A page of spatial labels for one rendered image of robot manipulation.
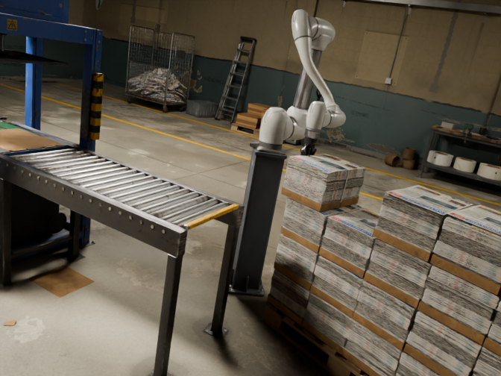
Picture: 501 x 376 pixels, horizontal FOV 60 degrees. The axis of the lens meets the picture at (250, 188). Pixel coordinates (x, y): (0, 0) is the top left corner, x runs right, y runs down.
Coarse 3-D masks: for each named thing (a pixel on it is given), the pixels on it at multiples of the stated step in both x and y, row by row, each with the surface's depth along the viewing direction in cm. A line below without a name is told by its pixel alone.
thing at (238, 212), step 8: (88, 152) 277; (112, 160) 268; (136, 168) 262; (160, 176) 255; (176, 184) 246; (184, 184) 248; (200, 192) 239; (208, 192) 241; (224, 200) 234; (240, 208) 228; (224, 216) 234; (232, 216) 231; (240, 216) 231; (232, 224) 232; (240, 224) 234
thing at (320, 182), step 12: (300, 156) 248; (288, 168) 244; (300, 168) 238; (312, 168) 232; (324, 168) 231; (336, 168) 236; (288, 180) 246; (300, 180) 239; (312, 180) 233; (324, 180) 227; (336, 180) 231; (300, 192) 240; (312, 192) 234; (324, 192) 229; (336, 192) 238
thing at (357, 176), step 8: (328, 160) 251; (336, 160) 254; (344, 160) 258; (352, 168) 243; (360, 168) 246; (352, 176) 242; (360, 176) 248; (352, 184) 245; (360, 184) 252; (352, 192) 250
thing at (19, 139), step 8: (16, 128) 302; (0, 136) 278; (8, 136) 281; (16, 136) 284; (24, 136) 287; (32, 136) 291; (0, 144) 261; (8, 144) 264; (16, 144) 267; (24, 144) 269; (32, 144) 272; (40, 144) 276; (48, 144) 279; (56, 144) 282
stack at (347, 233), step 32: (288, 224) 250; (320, 224) 232; (352, 224) 223; (288, 256) 251; (320, 256) 236; (352, 256) 219; (384, 256) 207; (288, 288) 255; (320, 288) 237; (352, 288) 221; (416, 288) 196; (448, 288) 186; (480, 288) 176; (288, 320) 256; (320, 320) 238; (352, 320) 223; (384, 320) 209; (416, 320) 197; (480, 320) 177; (352, 352) 225; (384, 352) 210; (448, 352) 188
